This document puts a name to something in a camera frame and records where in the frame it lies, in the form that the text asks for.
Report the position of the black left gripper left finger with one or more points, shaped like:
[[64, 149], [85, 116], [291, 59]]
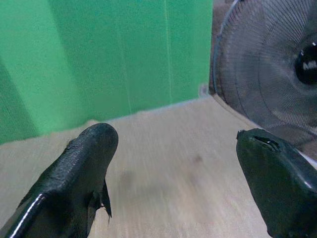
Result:
[[71, 173]]

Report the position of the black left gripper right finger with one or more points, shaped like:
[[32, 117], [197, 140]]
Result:
[[277, 178]]

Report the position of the grey electric fan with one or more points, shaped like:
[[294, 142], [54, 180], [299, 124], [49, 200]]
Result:
[[270, 69]]

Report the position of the green curtain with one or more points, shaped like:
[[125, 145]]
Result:
[[99, 59]]

